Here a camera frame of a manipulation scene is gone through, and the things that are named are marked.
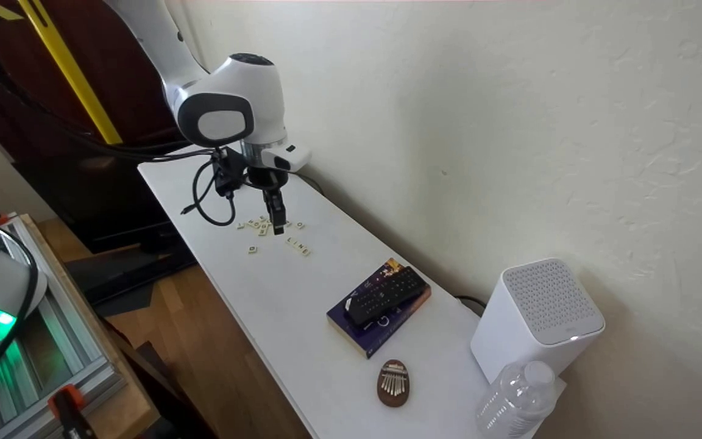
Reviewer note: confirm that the orange black clamp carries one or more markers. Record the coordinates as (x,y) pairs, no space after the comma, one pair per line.
(68,409)

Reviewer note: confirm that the yellow measuring stick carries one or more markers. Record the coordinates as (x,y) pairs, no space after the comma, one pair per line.
(51,35)

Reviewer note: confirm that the dark wooden cabinet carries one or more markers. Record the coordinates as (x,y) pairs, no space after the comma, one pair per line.
(53,143)

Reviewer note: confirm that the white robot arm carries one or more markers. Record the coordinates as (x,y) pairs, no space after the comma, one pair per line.
(237,113)

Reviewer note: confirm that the purple book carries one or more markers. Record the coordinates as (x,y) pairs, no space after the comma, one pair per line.
(380,331)

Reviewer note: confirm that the brown oval wooden kalimba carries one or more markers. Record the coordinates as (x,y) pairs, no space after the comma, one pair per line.
(393,383)

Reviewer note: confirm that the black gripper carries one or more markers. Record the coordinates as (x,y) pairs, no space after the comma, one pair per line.
(271,178)

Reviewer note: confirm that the white cube speaker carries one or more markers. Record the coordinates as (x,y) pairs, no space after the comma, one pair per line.
(534,313)

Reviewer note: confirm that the clear plastic water bottle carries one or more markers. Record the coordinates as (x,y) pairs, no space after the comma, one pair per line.
(519,401)

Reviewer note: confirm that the black remote control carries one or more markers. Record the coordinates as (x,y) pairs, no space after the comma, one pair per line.
(381,295)

